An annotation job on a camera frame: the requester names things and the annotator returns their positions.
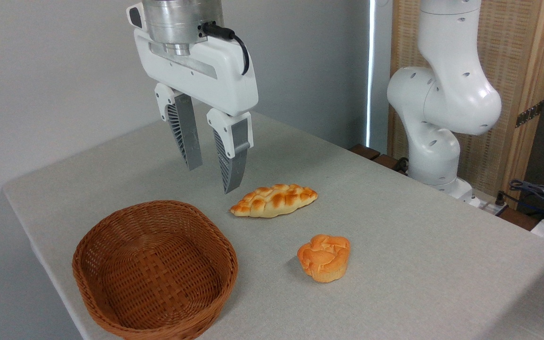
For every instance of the grey tablecloth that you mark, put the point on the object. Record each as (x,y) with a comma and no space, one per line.
(395,245)

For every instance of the white power strip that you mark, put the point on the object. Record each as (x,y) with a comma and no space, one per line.
(489,207)

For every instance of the brown wicker basket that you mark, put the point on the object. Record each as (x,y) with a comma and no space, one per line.
(158,264)

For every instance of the black screen hinge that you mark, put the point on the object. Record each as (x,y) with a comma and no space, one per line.
(529,114)

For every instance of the dark brown wooden board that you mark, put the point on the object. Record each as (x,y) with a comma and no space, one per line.
(364,151)
(517,219)
(387,163)

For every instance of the long braided bread loaf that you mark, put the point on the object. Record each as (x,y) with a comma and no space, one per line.
(274,200)

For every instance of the round orange bread bun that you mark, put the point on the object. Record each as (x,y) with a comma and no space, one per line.
(324,259)

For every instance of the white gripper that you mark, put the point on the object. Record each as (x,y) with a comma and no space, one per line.
(215,75)

